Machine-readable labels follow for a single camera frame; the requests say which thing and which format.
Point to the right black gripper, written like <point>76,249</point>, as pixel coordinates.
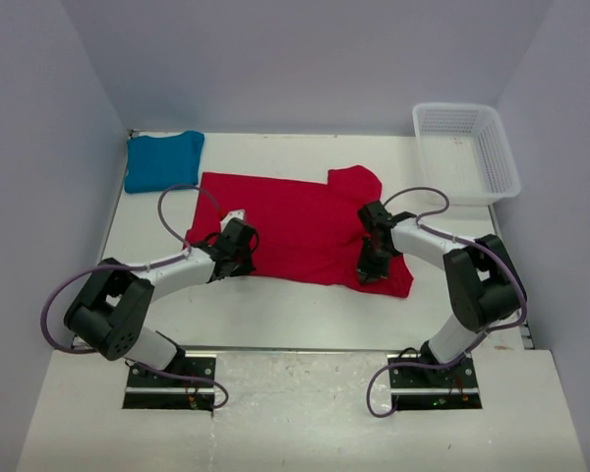
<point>367,271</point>

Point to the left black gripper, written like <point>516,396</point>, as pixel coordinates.
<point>246,268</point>

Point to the red t shirt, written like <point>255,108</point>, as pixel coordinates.
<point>309,232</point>

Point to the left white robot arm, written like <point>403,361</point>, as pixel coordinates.
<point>110,310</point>

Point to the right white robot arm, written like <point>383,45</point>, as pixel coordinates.
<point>483,286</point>

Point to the folded blue t shirt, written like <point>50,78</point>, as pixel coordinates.
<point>158,163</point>

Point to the white plastic basket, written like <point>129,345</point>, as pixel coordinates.
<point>464,152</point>

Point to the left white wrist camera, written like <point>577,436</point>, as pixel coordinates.
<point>238,214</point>

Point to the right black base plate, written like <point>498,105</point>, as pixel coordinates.
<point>413,389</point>

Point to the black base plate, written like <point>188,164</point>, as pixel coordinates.
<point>192,388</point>
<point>413,389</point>

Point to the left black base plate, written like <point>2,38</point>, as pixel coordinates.
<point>192,388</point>

